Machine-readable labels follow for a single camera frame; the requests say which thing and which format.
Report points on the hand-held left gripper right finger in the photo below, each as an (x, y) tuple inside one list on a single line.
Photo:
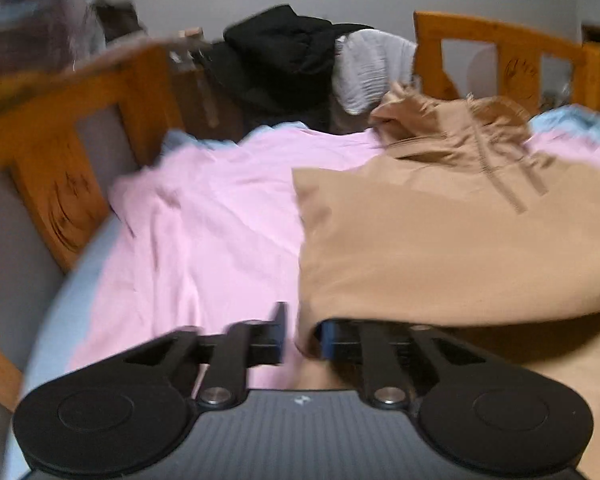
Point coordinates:
[(328, 342)]

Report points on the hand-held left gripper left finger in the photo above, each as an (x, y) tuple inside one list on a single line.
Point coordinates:
[(280, 336)]

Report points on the tan hoodie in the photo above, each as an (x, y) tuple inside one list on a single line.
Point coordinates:
[(405, 240)]

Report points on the pink floral blanket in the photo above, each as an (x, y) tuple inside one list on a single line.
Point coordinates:
[(205, 220)]

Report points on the light blue bed sheet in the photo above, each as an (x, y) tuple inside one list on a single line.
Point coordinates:
[(55, 320)]

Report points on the white crinkled cloth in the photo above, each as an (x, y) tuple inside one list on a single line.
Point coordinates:
[(370, 70)]

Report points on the black jacket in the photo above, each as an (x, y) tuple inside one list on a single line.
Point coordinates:
[(280, 60)]

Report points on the clear plastic bag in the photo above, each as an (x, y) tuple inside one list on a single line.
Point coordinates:
[(30, 10)]

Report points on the wooden bed frame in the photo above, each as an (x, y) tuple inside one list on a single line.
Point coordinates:
[(45, 160)]

